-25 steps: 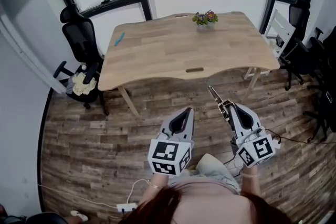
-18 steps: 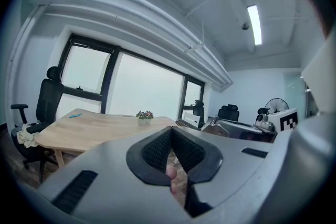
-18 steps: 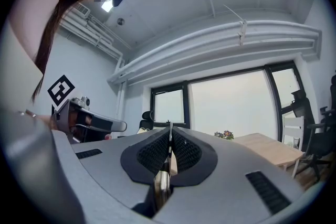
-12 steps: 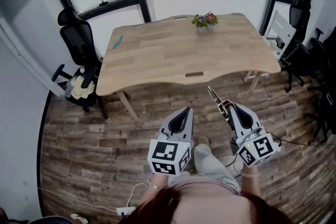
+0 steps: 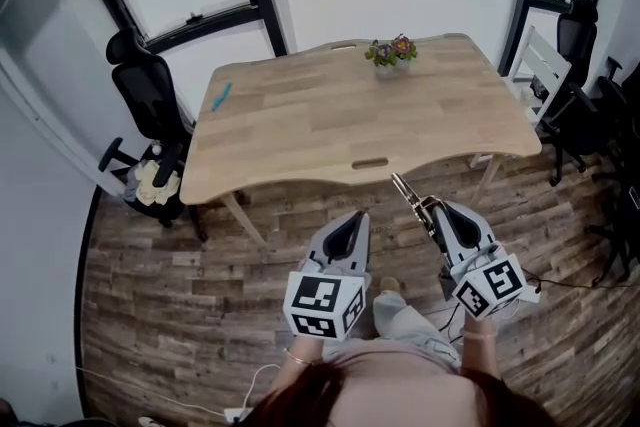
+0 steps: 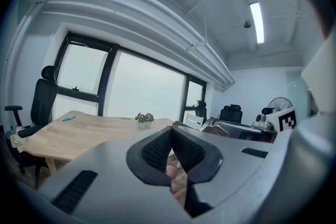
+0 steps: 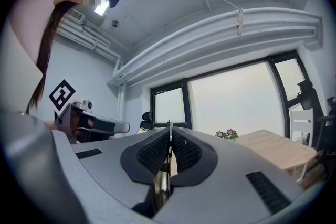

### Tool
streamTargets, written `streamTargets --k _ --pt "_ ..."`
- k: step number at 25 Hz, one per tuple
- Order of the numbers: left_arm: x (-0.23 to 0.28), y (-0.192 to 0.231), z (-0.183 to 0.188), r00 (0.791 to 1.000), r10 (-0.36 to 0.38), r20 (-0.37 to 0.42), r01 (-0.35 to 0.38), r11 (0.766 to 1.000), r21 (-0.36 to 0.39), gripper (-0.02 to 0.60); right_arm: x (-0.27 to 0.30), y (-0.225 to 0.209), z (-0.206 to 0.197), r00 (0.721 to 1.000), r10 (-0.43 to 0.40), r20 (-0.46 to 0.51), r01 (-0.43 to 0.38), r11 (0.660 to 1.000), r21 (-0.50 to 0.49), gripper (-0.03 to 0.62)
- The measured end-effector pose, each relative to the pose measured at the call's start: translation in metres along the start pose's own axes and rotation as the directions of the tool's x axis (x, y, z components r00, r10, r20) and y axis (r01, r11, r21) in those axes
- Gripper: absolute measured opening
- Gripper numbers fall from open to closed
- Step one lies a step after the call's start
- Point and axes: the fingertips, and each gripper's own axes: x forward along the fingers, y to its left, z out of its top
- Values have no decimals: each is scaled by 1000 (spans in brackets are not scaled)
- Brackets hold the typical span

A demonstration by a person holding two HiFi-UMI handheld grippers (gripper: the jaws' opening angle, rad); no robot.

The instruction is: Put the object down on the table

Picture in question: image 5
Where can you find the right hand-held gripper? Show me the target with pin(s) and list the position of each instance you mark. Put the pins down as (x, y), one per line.
(492, 287)

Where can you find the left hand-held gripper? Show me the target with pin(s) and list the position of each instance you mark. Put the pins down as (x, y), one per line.
(315, 297)

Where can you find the metal pliers object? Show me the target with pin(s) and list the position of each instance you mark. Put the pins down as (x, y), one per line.
(414, 202)

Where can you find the person's right forearm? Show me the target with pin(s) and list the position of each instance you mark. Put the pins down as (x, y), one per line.
(479, 355)

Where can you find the person's left forearm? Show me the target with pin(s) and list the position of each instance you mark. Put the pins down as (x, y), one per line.
(306, 355)

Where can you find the person's beige shoe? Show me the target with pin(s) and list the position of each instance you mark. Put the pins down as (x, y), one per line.
(390, 286)

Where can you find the person's light grey trouser leg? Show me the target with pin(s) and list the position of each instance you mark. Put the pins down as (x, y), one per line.
(405, 325)

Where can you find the wooden table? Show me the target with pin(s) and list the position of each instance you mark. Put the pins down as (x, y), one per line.
(350, 115)

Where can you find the person's pink shirt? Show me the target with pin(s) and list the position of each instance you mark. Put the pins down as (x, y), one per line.
(395, 385)

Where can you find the white power strip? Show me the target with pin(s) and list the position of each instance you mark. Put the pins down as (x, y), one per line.
(239, 415)

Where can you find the potted flowering plant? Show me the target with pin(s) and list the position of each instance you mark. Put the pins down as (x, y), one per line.
(391, 52)

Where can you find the teal plastic tool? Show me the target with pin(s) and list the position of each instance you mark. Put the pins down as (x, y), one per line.
(221, 97)

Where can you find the white wooden chair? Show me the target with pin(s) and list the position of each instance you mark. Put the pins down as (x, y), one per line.
(542, 65)

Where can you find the pile of yellow clothes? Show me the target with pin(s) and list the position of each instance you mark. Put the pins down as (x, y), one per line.
(150, 185)

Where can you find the black mesh office chair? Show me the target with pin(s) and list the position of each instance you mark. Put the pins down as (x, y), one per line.
(577, 65)

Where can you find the black office chair with clothes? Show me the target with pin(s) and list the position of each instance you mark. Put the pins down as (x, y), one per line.
(145, 90)

